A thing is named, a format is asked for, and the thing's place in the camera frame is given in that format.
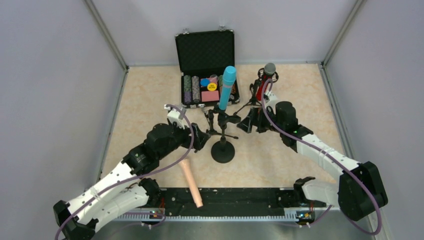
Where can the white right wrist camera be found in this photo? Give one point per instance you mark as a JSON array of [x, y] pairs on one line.
[[270, 100]]

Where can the pink card deck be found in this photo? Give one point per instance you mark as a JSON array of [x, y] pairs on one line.
[[210, 96]]

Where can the black tripod shock-mount stand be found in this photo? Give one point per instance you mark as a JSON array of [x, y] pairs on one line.
[[253, 90]]

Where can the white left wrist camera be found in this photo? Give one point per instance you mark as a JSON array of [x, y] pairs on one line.
[[175, 116]]

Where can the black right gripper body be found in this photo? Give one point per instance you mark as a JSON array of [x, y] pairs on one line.
[[253, 120]]

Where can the yellow big blind button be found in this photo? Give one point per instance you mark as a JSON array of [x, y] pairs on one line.
[[212, 86]]

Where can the blue toy microphone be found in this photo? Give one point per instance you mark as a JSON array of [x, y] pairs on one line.
[[228, 80]]

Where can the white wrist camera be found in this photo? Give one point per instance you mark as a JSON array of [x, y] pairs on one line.
[[175, 116], [270, 100]]

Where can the black round-base mic stand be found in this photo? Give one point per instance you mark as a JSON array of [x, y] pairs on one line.
[[223, 151]]

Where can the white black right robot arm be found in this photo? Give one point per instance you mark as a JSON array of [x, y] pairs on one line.
[[358, 185]]

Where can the black tripod clip mic stand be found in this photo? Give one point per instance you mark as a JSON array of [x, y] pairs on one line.
[[210, 115]]

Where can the green poker chip stack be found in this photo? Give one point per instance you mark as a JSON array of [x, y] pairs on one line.
[[187, 88]]

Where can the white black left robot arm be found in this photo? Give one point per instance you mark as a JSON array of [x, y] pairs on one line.
[[125, 187]]

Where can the red glitter microphone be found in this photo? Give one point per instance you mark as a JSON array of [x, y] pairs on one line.
[[265, 73]]

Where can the black poker chip case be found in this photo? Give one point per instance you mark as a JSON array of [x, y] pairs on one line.
[[205, 54]]

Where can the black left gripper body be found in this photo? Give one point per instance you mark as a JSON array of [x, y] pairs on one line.
[[195, 137]]

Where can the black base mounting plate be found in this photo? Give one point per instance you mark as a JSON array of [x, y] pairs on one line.
[[228, 202]]

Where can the peach pink microphone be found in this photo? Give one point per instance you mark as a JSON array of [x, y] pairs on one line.
[[192, 185]]

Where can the blue dealer button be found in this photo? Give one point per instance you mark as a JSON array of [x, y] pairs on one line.
[[204, 82]]

